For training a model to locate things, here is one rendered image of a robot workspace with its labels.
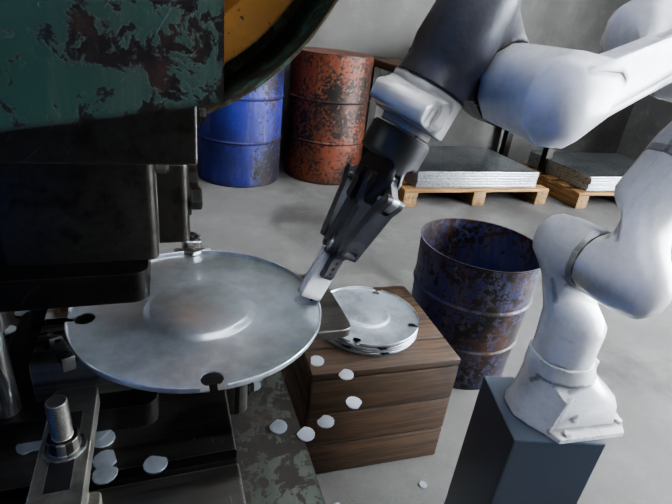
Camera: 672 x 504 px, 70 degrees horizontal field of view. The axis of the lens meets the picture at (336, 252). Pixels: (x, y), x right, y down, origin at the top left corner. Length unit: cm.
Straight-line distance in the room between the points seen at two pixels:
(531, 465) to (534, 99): 73
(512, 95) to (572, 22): 459
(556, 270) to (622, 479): 95
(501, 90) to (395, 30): 364
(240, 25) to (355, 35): 325
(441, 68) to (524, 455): 74
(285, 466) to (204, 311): 20
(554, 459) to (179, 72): 95
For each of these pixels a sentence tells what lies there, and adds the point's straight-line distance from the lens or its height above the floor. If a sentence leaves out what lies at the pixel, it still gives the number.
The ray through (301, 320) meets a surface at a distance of 59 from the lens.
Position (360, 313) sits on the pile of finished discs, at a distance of 135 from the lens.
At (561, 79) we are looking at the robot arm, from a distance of 54.
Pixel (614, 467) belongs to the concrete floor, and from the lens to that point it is 178.
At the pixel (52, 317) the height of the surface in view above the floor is 78.
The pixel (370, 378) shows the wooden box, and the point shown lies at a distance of 124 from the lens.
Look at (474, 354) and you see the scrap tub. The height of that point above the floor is 16.
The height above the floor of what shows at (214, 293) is 79.
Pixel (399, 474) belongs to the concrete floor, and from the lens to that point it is 148.
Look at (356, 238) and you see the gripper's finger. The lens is 56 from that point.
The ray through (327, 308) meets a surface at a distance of 62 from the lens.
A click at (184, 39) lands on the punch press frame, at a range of 32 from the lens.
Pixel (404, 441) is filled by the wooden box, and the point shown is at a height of 8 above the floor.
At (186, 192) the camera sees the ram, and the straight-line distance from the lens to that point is 49.
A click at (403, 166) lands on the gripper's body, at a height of 97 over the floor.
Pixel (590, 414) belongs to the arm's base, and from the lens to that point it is 108.
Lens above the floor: 112
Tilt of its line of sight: 26 degrees down
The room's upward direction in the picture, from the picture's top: 7 degrees clockwise
